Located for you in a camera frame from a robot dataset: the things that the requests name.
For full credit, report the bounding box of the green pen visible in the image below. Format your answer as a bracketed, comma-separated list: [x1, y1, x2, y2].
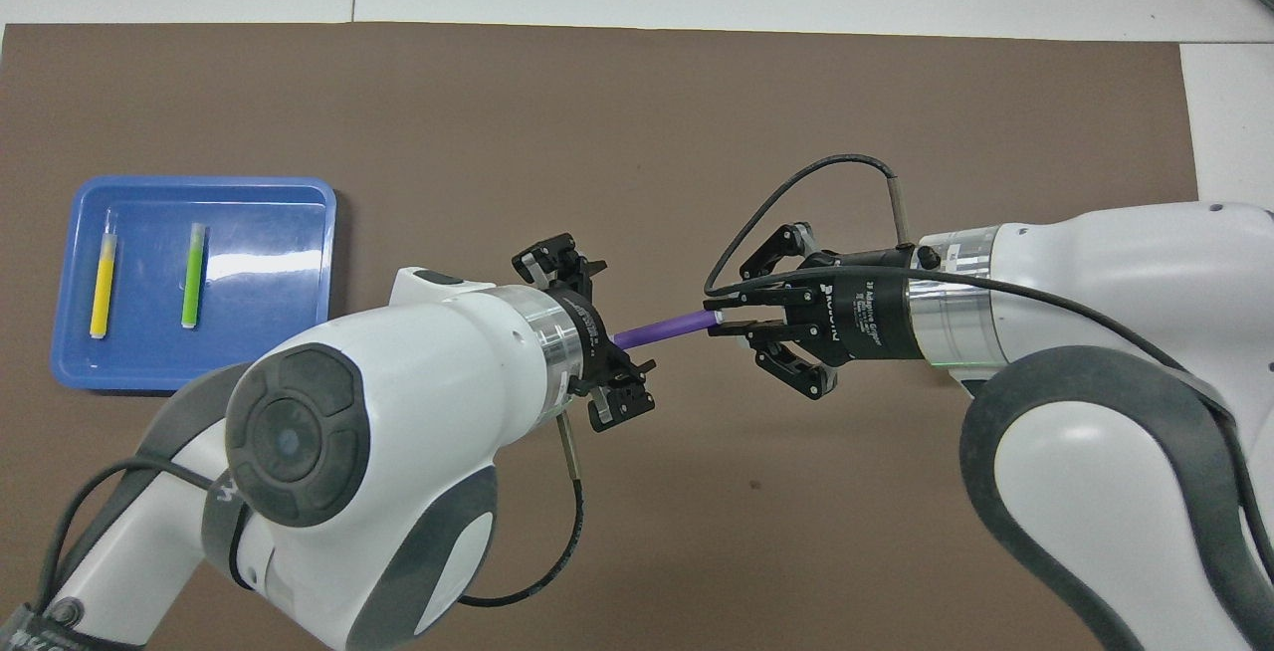
[181, 223, 208, 330]

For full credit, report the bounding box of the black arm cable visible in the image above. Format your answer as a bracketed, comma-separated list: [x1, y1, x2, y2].
[35, 410, 586, 612]
[703, 155, 1274, 572]

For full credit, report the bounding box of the brown table mat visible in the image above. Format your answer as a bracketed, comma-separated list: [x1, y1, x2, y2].
[0, 22, 1253, 651]

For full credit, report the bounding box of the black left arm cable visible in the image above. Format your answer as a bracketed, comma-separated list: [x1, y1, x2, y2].
[35, 410, 586, 612]

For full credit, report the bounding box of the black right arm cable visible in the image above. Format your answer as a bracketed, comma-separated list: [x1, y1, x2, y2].
[703, 155, 1274, 572]

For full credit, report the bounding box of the blue plastic tray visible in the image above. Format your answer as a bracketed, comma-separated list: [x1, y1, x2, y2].
[50, 176, 337, 393]

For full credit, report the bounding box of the yellow pen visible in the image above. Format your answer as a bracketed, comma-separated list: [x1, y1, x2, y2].
[89, 216, 120, 340]

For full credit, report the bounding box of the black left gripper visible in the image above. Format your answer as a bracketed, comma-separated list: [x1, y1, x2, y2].
[512, 231, 658, 431]

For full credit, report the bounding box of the purple pen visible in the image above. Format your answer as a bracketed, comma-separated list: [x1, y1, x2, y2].
[612, 310, 726, 350]

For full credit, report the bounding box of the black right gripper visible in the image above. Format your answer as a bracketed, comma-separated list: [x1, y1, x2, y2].
[709, 223, 942, 401]

